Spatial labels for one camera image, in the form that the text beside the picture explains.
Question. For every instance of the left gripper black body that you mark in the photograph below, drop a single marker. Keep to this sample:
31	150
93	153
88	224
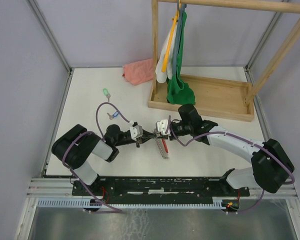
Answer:
124	140

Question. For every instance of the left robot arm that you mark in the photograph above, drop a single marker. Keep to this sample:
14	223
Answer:
77	144

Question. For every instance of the yellow clothes hanger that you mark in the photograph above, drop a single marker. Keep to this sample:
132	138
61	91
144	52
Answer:
168	48

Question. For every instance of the grey clothes hanger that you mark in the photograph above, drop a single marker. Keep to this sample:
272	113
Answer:
181	10

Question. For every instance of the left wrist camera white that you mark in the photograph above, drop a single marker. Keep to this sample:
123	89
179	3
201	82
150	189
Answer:
136	131

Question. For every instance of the pink cloth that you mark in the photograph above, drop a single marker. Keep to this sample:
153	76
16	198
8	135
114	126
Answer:
138	72

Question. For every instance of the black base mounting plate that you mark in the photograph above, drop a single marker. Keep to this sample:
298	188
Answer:
119	186

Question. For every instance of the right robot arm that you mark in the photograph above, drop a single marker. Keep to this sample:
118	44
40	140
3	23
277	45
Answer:
270	167

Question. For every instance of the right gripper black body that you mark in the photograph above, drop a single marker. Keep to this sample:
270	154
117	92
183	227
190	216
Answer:
181	129

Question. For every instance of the key with green tag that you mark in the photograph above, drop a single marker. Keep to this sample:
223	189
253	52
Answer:
107	94

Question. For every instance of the green hanging garment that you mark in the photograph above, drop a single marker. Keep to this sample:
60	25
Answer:
178	91

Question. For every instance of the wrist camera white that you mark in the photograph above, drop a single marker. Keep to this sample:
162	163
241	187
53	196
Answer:
162	127
136	131

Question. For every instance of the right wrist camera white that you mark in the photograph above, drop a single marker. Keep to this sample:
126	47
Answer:
162	127

